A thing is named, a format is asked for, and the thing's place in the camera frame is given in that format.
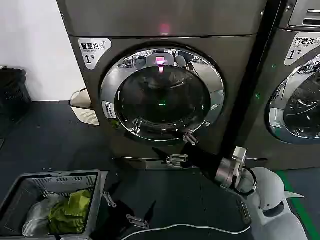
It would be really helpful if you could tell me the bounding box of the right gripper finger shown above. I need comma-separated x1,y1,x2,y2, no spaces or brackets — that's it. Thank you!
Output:
173,132,200,147
151,147,189,167

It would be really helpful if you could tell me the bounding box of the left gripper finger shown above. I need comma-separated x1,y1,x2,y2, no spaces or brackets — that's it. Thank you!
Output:
126,199,157,229
100,174,123,209

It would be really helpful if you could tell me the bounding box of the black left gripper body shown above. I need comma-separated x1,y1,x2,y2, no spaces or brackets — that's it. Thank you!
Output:
99,199,141,240

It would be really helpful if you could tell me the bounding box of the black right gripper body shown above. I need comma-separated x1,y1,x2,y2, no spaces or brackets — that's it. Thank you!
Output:
179,144,225,182

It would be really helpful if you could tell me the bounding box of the green garment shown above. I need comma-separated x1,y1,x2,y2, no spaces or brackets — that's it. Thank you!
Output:
47,189,92,235

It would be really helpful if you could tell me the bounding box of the round glass dryer door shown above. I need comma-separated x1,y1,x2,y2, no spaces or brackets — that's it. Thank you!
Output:
98,42,226,147

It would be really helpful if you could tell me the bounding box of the grey front-load washer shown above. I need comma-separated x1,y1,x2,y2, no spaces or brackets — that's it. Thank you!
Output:
252,0,320,173

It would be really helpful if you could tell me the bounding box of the white sheer garment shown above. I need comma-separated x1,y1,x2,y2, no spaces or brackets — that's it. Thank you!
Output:
22,192,66,237

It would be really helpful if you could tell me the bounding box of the small white code sticker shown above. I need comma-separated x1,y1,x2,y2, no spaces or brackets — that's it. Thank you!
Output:
101,100,116,120

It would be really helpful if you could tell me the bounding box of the cream plastic bin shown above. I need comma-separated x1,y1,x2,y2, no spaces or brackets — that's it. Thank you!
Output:
69,87,100,126

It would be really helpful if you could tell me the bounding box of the grey plastic laundry basket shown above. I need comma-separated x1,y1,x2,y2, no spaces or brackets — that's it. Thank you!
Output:
0,169,109,238

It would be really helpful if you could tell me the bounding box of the round glass washer door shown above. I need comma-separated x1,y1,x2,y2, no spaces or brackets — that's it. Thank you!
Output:
264,66,320,146

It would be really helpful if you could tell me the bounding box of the grey front-load dryer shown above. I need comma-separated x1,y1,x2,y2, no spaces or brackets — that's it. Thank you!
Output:
56,0,266,171

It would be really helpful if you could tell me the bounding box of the white number label sticker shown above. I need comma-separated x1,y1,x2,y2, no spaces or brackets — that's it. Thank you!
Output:
78,37,112,71

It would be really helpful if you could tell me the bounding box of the white washer label sticker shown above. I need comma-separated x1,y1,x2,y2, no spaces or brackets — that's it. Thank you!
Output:
283,34,320,67

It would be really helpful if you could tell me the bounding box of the black plastic crate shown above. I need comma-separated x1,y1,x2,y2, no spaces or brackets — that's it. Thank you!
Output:
0,66,33,114

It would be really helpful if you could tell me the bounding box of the white cable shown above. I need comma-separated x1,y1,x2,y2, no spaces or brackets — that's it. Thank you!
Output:
122,223,252,240

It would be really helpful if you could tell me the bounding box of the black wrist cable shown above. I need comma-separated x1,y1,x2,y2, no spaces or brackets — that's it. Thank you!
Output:
233,166,259,196

